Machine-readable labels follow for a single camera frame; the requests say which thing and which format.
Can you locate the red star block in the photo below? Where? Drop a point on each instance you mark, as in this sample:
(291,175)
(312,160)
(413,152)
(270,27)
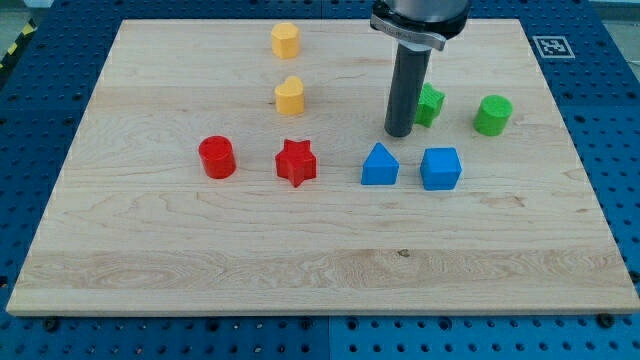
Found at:
(296,162)

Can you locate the green star block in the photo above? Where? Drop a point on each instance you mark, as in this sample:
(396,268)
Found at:
(429,106)

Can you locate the black bolt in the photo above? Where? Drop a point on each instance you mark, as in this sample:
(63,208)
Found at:
(50,324)
(605,320)

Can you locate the dark grey cylindrical pointer rod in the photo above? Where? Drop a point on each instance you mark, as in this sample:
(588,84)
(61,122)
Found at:
(408,78)

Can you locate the green cylinder block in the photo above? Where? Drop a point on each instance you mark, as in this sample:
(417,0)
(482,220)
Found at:
(493,114)

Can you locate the yellow heart block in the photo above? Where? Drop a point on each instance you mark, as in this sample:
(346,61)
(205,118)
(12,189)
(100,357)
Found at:
(289,96)

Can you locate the blue cube block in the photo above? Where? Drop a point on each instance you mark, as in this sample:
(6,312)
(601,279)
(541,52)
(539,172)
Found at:
(440,168)

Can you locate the blue triangle-top block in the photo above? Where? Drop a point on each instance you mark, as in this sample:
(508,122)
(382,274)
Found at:
(380,167)

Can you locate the black bolt front right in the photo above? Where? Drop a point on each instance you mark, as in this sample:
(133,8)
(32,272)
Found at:
(605,320)

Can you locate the red cylinder block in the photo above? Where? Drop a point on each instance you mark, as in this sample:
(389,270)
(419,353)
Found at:
(217,157)

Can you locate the light wooden board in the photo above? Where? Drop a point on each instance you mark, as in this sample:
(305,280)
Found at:
(135,227)

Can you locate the white fiducial marker tag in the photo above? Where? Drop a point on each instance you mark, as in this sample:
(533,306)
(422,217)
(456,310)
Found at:
(553,47)

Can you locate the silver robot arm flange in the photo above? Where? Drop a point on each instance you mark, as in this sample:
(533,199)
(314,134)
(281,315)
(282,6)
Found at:
(420,25)

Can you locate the black bolt front left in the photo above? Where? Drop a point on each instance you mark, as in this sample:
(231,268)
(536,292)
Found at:
(50,324)

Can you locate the yellow hexagon block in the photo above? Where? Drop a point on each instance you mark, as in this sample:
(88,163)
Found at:
(285,38)

